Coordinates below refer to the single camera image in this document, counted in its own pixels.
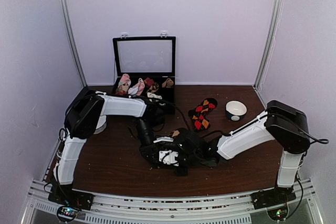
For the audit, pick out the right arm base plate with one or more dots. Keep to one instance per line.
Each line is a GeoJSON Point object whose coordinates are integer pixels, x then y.
{"type": "Point", "coordinates": [272, 197]}

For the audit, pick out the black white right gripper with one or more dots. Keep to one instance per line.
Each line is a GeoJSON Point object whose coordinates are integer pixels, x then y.
{"type": "Point", "coordinates": [181, 172]}

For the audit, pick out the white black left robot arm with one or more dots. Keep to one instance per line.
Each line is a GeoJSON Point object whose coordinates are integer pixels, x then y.
{"type": "Point", "coordinates": [87, 115]}

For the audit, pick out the white bowl dark outside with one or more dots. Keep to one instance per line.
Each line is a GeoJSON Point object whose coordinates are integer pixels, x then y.
{"type": "Point", "coordinates": [235, 110]}

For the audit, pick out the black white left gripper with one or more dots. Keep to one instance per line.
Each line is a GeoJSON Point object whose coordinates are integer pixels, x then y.
{"type": "Point", "coordinates": [147, 150]}

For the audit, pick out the dark red rolled sock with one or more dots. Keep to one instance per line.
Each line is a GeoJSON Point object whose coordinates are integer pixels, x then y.
{"type": "Point", "coordinates": [149, 82]}

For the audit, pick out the aluminium frame post right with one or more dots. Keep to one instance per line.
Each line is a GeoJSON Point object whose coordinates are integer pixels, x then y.
{"type": "Point", "coordinates": [270, 40]}

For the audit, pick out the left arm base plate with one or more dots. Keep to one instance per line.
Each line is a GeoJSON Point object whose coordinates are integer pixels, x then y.
{"type": "Point", "coordinates": [65, 195]}

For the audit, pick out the black box with glass lid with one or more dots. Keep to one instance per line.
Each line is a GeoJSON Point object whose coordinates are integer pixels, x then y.
{"type": "Point", "coordinates": [150, 57]}

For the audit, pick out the aluminium frame post left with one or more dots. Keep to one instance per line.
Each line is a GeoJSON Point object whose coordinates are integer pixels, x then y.
{"type": "Point", "coordinates": [72, 43]}

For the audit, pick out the beige brown argyle sock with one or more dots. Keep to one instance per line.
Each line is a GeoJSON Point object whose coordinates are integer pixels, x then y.
{"type": "Point", "coordinates": [175, 134]}

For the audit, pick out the pink rolled sock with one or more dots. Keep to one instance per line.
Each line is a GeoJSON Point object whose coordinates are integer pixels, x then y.
{"type": "Point", "coordinates": [124, 83]}

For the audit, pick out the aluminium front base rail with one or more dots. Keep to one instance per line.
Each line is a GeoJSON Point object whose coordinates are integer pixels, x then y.
{"type": "Point", "coordinates": [229, 208]}

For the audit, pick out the white fluted bowl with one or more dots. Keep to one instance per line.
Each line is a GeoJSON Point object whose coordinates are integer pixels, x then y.
{"type": "Point", "coordinates": [101, 125]}

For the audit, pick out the tan rolled sock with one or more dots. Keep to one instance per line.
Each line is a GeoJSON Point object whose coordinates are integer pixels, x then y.
{"type": "Point", "coordinates": [168, 83]}

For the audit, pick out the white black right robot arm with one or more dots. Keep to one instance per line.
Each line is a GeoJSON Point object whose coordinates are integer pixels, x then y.
{"type": "Point", "coordinates": [280, 122]}

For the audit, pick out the white pink sock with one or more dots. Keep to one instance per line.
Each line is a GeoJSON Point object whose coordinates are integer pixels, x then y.
{"type": "Point", "coordinates": [138, 88]}

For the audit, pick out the brown patterned rolled sock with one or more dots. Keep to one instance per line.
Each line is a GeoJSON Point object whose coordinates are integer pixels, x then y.
{"type": "Point", "coordinates": [153, 88]}

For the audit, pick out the aluminium frame post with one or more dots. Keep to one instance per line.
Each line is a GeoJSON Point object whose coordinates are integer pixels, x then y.
{"type": "Point", "coordinates": [270, 40]}
{"type": "Point", "coordinates": [72, 43]}

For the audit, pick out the white sock in box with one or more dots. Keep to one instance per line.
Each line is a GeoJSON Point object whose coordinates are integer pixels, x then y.
{"type": "Point", "coordinates": [153, 95]}

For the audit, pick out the red orange argyle sock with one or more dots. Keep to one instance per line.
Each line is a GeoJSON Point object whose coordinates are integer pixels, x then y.
{"type": "Point", "coordinates": [199, 113]}

